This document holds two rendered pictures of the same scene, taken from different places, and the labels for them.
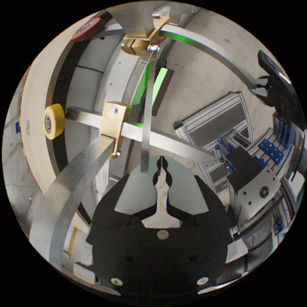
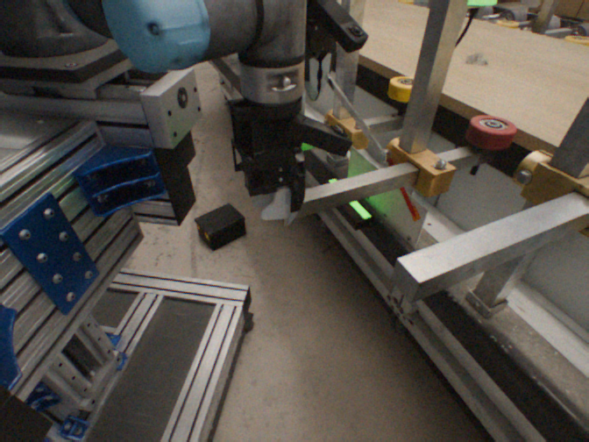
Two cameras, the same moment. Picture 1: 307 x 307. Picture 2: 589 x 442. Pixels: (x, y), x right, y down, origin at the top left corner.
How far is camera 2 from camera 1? 67 cm
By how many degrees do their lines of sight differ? 31
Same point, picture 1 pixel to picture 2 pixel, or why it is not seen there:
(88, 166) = (344, 76)
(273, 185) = (171, 102)
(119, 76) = not seen: hidden behind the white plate
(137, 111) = (340, 175)
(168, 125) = (257, 313)
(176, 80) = (337, 420)
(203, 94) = not seen: outside the picture
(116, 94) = not seen: hidden behind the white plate
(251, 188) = (194, 113)
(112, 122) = (351, 124)
